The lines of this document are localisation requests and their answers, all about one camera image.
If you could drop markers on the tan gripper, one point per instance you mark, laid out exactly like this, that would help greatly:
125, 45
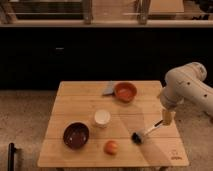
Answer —
167, 116

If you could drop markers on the orange apple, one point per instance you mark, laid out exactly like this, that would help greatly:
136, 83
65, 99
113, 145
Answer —
111, 147

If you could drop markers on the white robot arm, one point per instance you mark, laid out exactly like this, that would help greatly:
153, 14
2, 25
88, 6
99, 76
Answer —
185, 82

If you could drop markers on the orange bowl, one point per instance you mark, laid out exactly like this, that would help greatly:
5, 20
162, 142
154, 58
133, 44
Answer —
125, 91

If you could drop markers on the dark purple bowl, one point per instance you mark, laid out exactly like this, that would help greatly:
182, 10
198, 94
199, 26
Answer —
76, 135

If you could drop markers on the black white dish brush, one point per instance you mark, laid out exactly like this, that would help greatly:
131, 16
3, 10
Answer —
139, 136

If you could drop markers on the wooden folding table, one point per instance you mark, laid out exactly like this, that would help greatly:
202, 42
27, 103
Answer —
77, 101

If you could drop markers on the grey cloth piece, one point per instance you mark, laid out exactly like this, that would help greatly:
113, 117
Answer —
109, 90

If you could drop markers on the white cup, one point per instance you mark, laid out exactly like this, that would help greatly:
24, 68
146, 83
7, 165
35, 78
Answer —
102, 118

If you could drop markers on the dark long cabinet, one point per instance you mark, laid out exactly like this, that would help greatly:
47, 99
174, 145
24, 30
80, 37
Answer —
41, 58

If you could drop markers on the black post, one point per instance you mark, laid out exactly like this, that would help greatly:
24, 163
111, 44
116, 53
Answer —
11, 154

